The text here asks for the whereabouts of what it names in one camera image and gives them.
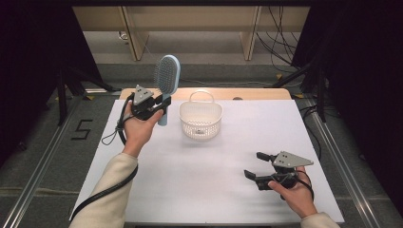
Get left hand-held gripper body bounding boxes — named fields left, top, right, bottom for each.
left=130, top=84, right=165, bottom=122

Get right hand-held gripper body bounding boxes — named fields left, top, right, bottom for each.
left=256, top=150, right=315, bottom=191

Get light blue hairbrush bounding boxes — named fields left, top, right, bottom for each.
left=153, top=54, right=182, bottom=127

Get white plastic basket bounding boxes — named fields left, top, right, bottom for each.
left=179, top=89, right=224, bottom=141

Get person's left hand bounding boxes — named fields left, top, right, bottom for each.
left=123, top=101, right=164, bottom=159

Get person's right hand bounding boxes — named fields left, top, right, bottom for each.
left=268, top=166, right=317, bottom=219

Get white table sheet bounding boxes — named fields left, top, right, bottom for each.
left=68, top=99, right=345, bottom=224

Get black metal stand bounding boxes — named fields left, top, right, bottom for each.
left=56, top=61, right=122, bottom=127
left=271, top=58, right=328, bottom=124

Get beige wooden desk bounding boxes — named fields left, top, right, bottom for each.
left=72, top=6, right=311, bottom=62

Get black curtain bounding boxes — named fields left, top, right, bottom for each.
left=0, top=0, right=103, bottom=169
left=291, top=0, right=403, bottom=207

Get right hand-held gripper black cable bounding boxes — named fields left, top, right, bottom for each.
left=295, top=170, right=316, bottom=201

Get hand-held gripper black cable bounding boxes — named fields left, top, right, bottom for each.
left=295, top=170, right=316, bottom=201
left=69, top=93, right=140, bottom=222

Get metal floor rail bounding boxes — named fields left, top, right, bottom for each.
left=296, top=97, right=385, bottom=228
left=0, top=94, right=84, bottom=228

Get left hand-held gripper black cable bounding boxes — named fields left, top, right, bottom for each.
left=69, top=93, right=140, bottom=222

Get bundle of black cables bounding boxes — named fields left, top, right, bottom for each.
left=256, top=6, right=305, bottom=74

